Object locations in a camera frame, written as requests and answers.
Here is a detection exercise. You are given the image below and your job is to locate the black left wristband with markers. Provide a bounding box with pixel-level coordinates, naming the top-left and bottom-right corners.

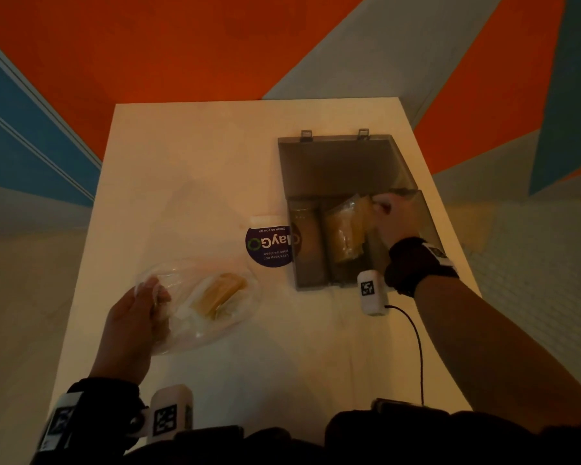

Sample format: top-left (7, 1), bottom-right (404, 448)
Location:
top-left (30, 377), bottom-right (147, 465)

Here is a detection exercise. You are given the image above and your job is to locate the black wristband with markers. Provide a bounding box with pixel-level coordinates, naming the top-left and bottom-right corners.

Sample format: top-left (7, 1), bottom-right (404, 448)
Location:
top-left (30, 377), bottom-right (147, 465)
top-left (383, 236), bottom-right (460, 299)

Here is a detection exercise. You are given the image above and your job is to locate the clear plastic zip bag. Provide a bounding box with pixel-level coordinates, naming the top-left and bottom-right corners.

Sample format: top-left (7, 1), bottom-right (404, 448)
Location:
top-left (134, 258), bottom-right (263, 357)

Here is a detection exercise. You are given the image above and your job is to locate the black cable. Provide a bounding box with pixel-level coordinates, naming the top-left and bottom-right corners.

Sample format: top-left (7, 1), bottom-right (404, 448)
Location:
top-left (385, 304), bottom-right (426, 406)

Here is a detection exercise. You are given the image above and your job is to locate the person's left hand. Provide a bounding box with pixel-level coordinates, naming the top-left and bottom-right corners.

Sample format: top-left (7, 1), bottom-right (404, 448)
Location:
top-left (88, 276), bottom-right (172, 386)

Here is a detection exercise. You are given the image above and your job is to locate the black right wristband with markers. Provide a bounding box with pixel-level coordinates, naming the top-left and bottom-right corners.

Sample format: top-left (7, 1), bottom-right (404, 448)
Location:
top-left (383, 236), bottom-right (460, 299)

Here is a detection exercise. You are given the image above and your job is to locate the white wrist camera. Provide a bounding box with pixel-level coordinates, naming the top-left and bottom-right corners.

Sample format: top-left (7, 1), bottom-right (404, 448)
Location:
top-left (357, 269), bottom-right (390, 317)
top-left (129, 384), bottom-right (195, 444)

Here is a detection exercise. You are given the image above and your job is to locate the yellow item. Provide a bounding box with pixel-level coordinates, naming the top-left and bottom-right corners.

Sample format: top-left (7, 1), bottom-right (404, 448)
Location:
top-left (189, 272), bottom-right (249, 321)
top-left (323, 194), bottom-right (375, 265)

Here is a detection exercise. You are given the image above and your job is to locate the person's dark clothing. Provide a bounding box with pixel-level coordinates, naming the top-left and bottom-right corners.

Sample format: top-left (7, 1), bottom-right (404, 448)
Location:
top-left (121, 406), bottom-right (581, 465)

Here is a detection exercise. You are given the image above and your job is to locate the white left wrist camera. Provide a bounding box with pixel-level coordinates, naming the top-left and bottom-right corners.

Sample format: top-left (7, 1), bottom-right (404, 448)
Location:
top-left (129, 384), bottom-right (195, 444)

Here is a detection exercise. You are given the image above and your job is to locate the round purple sticker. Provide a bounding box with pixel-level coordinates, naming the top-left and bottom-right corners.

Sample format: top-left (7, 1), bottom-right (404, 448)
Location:
top-left (245, 215), bottom-right (301, 269)

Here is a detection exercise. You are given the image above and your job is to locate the grey plastic storage box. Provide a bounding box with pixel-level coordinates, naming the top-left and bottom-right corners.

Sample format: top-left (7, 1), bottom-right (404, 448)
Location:
top-left (277, 129), bottom-right (447, 292)

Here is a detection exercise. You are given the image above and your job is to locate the black waist device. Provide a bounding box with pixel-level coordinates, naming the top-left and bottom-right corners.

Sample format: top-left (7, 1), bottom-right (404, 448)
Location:
top-left (371, 398), bottom-right (450, 416)

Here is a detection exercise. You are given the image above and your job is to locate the person's right hand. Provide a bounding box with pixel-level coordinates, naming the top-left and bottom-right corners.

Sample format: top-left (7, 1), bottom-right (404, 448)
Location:
top-left (371, 192), bottom-right (423, 251)

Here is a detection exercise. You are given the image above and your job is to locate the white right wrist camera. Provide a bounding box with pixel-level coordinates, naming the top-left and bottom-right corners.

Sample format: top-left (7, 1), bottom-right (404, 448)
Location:
top-left (357, 269), bottom-right (390, 317)

